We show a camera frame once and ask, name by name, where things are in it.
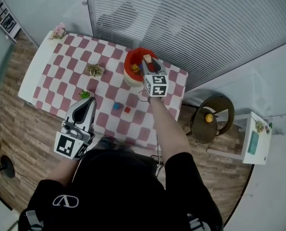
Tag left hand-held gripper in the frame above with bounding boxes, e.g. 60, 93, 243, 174
53, 96, 97, 160

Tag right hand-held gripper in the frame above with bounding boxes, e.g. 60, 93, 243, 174
141, 58, 170, 98

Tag person's right forearm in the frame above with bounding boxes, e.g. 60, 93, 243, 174
149, 96, 191, 165

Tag person's left forearm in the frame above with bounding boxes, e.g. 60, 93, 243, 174
48, 155, 80, 187

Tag red and cream bucket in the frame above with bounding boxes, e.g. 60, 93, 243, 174
123, 47, 159, 88

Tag person's left shoe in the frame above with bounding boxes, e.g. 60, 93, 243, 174
97, 135, 114, 151

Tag person's shoe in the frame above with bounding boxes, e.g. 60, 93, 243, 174
116, 143, 131, 152
97, 135, 114, 151

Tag brown succulent potted plant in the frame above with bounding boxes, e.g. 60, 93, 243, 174
85, 64, 103, 78

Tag person's right shoe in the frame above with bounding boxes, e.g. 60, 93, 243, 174
116, 143, 131, 152

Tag pink checkered tablecloth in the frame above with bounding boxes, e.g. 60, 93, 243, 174
32, 33, 188, 151

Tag white window blinds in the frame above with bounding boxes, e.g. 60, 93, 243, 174
85, 0, 286, 91

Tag dark wicker chair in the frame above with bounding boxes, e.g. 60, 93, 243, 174
182, 95, 236, 144

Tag black fan stand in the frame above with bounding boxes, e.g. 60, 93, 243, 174
0, 154, 15, 179

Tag person's black shirt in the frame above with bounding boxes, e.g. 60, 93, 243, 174
17, 149, 224, 231

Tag white shelf unit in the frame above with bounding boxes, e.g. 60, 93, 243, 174
0, 0, 21, 44

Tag small flower decoration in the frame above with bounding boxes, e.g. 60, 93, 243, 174
255, 120, 273, 135

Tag teal book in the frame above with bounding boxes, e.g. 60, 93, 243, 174
248, 131, 260, 155

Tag white side table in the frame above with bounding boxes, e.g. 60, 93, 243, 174
206, 111, 272, 165

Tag thin white gripper cable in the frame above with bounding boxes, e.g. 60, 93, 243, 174
137, 90, 163, 169

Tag black metal frame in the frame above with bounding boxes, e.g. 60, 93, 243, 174
149, 154, 165, 178

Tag grey left shoulder strap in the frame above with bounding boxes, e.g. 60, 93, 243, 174
25, 209, 44, 231

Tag grey shoulder strap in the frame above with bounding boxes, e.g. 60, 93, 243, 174
187, 214, 206, 231
25, 209, 44, 231

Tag grey right shoulder strap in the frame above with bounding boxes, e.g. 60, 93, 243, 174
187, 214, 206, 231

